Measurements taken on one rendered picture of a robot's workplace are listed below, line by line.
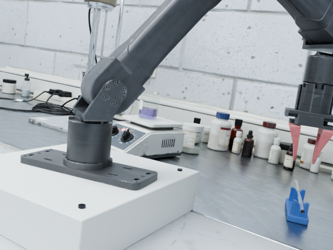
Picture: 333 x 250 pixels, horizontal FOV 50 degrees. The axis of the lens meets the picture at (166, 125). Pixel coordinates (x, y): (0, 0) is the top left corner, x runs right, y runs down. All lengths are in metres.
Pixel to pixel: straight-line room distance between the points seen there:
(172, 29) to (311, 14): 0.27
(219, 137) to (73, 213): 0.76
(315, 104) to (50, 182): 0.48
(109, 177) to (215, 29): 0.93
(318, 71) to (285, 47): 0.53
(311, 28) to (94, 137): 0.44
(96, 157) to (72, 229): 0.15
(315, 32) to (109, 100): 0.41
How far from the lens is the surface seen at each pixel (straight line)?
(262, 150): 1.12
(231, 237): 0.54
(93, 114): 0.48
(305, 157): 1.10
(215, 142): 1.10
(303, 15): 0.70
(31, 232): 0.44
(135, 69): 0.50
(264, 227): 0.60
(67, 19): 1.76
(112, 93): 0.49
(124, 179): 0.48
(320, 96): 0.72
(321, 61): 0.72
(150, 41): 0.52
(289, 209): 0.69
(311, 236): 0.63
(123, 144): 0.83
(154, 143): 0.87
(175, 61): 1.38
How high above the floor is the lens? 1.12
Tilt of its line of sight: 9 degrees down
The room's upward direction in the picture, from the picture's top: 8 degrees clockwise
